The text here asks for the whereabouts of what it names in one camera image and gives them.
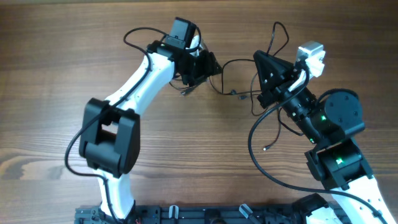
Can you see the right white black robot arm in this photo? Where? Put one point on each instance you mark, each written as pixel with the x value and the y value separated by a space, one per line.
pixel 330 122

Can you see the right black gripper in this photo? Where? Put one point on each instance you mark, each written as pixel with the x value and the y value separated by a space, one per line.
pixel 273 73

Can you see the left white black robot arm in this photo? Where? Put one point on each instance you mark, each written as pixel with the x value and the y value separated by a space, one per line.
pixel 110 134

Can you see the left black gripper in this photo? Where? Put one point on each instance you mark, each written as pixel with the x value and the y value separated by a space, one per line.
pixel 209 68

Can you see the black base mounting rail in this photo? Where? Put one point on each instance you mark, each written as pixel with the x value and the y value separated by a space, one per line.
pixel 276 213

